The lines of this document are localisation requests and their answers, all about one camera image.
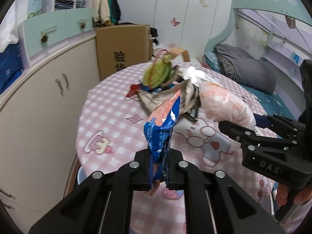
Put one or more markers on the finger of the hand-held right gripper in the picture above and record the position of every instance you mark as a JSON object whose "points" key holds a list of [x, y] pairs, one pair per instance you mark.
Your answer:
{"points": [[260, 121], [235, 130]]}

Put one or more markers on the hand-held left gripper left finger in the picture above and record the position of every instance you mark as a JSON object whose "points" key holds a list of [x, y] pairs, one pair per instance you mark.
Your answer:
{"points": [[141, 170]]}

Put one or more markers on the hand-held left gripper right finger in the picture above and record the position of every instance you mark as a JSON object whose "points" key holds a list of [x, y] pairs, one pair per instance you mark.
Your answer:
{"points": [[176, 170]]}

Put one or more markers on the blue orange snack packet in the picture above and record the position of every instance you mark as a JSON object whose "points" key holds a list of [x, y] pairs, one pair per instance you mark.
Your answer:
{"points": [[158, 131]]}

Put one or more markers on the person's right hand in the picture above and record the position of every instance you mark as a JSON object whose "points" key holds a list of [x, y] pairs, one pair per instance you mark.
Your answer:
{"points": [[282, 195]]}

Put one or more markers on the blue patterned bed sheet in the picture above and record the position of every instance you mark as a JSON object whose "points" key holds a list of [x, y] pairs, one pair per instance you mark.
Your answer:
{"points": [[277, 102]]}

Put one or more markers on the orange translucent plastic bag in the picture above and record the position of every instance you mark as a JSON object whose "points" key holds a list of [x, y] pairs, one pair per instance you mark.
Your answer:
{"points": [[224, 104]]}

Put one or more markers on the pink checked tablecloth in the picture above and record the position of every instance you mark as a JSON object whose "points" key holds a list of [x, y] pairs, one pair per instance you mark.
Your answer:
{"points": [[117, 131]]}

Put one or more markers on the grey folded blanket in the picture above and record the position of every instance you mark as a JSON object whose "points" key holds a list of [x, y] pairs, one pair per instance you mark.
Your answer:
{"points": [[246, 68]]}

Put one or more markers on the clear silver plastic wrapper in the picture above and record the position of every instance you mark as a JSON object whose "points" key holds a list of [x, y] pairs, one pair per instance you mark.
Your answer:
{"points": [[197, 74]]}

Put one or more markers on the beige crumpled wrapper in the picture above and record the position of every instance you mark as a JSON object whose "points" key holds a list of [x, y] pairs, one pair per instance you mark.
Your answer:
{"points": [[156, 98]]}

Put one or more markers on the red white snack wrapper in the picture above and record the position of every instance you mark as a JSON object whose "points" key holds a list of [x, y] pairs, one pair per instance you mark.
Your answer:
{"points": [[132, 90]]}

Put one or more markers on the tan cardboard piece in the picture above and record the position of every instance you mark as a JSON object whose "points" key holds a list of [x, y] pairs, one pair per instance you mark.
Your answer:
{"points": [[180, 52]]}

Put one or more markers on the green snack wrapper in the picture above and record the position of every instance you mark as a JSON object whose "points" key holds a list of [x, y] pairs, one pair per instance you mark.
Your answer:
{"points": [[157, 74]]}

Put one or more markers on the cream curved cabinet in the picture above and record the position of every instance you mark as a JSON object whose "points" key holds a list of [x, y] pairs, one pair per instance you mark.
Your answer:
{"points": [[36, 117]]}

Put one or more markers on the black cloth item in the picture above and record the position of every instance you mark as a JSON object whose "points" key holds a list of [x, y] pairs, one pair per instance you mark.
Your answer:
{"points": [[153, 34]]}

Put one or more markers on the brown cardboard box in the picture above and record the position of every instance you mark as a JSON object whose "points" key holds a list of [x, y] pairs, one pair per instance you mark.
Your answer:
{"points": [[119, 46]]}

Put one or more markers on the pine cone ornament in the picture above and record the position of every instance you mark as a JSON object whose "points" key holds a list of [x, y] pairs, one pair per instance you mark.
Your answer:
{"points": [[44, 38], [83, 25]]}

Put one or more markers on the mint green drawer unit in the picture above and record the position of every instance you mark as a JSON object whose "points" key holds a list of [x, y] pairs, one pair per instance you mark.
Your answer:
{"points": [[63, 26]]}

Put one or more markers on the dark green hanging clothes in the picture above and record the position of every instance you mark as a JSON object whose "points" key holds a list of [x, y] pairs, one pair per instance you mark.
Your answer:
{"points": [[115, 4]]}

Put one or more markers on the beige hanging jacket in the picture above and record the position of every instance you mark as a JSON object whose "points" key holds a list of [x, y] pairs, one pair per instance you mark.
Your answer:
{"points": [[101, 2]]}

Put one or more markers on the pale pink butterfly wall sticker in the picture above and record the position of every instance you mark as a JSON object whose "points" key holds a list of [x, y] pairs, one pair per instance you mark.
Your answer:
{"points": [[171, 45]]}

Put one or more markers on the mint green bed frame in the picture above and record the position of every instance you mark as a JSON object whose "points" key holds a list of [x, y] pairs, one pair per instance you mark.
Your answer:
{"points": [[246, 2]]}

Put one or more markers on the yellow butterfly wall sticker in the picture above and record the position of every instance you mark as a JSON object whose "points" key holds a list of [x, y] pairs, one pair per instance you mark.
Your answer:
{"points": [[203, 2]]}

